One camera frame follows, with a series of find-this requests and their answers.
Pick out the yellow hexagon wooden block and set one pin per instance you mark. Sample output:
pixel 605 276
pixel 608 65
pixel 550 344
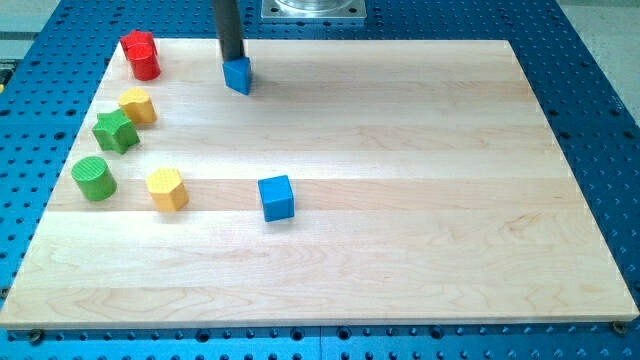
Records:
pixel 167 190

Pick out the light wooden board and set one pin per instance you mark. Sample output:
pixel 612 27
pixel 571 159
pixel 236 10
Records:
pixel 428 187

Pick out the blue perforated table plate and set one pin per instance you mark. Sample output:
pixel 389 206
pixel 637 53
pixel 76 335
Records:
pixel 52 87

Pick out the blue wooden cube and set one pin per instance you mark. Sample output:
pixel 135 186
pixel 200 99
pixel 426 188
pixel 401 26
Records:
pixel 277 198

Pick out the red wooden cylinder block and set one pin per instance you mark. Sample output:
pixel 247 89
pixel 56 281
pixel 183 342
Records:
pixel 143 61

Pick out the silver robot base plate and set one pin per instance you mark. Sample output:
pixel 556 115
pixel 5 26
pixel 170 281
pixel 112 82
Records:
pixel 313 9

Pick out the green star wooden block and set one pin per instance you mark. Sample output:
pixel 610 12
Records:
pixel 114 131

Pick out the red wooden star block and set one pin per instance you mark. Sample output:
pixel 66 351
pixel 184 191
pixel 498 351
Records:
pixel 137 38

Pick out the yellow heart wooden block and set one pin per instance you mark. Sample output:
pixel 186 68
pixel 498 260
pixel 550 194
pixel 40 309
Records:
pixel 137 105

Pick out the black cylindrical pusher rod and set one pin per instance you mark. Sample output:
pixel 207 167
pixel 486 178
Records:
pixel 228 28

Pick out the green wooden cylinder block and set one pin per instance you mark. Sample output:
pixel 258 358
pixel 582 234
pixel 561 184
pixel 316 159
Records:
pixel 94 178

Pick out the blue triangular wooden block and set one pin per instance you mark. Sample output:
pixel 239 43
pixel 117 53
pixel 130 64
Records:
pixel 238 75

